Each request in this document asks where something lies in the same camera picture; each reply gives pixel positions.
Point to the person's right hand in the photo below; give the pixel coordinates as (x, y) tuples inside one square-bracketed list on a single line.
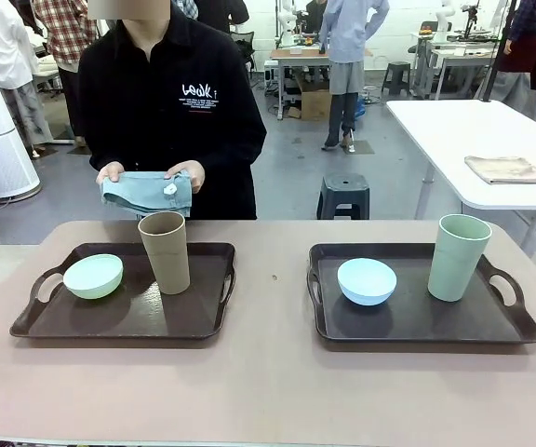
[(111, 171)]

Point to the person's left hand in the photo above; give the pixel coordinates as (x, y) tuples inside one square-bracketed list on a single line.
[(194, 171)]

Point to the teal cloth mat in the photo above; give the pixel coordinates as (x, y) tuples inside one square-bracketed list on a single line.
[(142, 192)]

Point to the tan brown tall cup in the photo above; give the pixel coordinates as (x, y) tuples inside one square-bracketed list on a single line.
[(168, 265)]

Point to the pale green bowl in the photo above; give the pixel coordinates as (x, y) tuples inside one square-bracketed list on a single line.
[(92, 277)]

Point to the pale blue bowl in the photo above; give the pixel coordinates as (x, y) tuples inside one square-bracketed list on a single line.
[(366, 281)]

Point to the pale green tall cup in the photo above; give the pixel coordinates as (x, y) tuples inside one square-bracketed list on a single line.
[(454, 270)]

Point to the beige cloth mat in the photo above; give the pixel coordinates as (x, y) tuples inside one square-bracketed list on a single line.
[(510, 170)]

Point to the person's left forearm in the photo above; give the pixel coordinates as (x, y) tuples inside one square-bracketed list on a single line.
[(231, 160)]

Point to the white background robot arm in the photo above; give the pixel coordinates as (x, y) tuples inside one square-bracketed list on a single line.
[(287, 23), (446, 21)]

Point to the person's right forearm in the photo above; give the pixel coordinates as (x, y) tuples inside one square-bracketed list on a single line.
[(95, 156)]

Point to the dark brown serving tray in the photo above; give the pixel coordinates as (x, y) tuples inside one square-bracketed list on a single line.
[(110, 321), (412, 326)]

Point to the person in black shirt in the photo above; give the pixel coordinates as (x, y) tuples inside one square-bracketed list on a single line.
[(165, 116)]

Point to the black office chair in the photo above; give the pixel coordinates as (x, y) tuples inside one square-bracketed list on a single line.
[(245, 46)]

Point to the cardboard box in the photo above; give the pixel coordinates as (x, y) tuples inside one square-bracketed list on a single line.
[(314, 100)]

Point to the person in red plaid shirt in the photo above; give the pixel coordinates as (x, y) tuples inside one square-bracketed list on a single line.
[(65, 32)]

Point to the black plastic stool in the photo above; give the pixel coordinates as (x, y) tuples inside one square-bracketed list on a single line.
[(343, 191), (396, 74)]

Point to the beige top work table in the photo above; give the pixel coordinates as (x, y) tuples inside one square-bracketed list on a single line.
[(296, 55)]

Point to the person black top white trousers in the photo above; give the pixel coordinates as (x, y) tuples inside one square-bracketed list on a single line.
[(223, 14)]

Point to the person in blue shirt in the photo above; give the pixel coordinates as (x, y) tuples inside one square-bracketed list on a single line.
[(347, 37)]

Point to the white side table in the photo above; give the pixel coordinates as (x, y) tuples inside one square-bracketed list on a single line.
[(463, 135)]

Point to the black stand pole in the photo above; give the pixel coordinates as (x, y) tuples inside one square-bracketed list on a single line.
[(500, 46)]

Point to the person in maroon clothes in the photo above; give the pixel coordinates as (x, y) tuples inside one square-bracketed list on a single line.
[(535, 51)]

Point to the grey frame work table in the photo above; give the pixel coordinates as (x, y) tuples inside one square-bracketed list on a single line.
[(454, 51)]

